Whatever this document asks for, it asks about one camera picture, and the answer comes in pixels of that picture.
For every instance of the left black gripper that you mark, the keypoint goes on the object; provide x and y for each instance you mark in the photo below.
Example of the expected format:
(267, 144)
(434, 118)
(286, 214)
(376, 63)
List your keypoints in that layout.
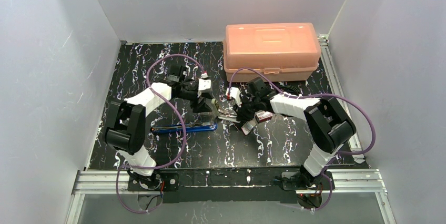
(201, 100)

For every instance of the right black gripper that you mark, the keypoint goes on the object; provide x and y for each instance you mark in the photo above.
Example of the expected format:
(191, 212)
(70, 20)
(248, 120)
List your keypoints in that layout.
(242, 107)

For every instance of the beige stapler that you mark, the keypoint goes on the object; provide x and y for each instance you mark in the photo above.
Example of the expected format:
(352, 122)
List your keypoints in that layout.
(228, 115)

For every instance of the red staples box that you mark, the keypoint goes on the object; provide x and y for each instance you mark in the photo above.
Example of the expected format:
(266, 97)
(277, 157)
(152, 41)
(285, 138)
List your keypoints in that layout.
(262, 116)

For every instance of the cardboard staples tray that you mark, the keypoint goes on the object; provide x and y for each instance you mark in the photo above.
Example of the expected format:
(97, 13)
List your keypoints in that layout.
(248, 126)

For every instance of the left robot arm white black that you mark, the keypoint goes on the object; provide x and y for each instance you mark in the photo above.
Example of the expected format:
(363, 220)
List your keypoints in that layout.
(125, 123)

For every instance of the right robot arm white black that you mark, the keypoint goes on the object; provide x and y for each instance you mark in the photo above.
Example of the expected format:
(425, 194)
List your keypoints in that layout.
(329, 124)

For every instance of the orange plastic toolbox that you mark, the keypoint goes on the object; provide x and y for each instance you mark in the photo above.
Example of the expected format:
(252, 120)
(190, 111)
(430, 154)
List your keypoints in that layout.
(283, 52)

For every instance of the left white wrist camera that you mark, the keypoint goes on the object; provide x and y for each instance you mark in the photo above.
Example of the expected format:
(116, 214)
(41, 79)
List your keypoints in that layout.
(205, 88)

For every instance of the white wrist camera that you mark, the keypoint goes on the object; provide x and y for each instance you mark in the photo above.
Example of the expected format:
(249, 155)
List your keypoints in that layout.
(233, 93)
(205, 88)

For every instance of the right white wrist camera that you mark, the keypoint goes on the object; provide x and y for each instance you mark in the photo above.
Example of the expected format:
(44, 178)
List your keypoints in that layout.
(233, 93)

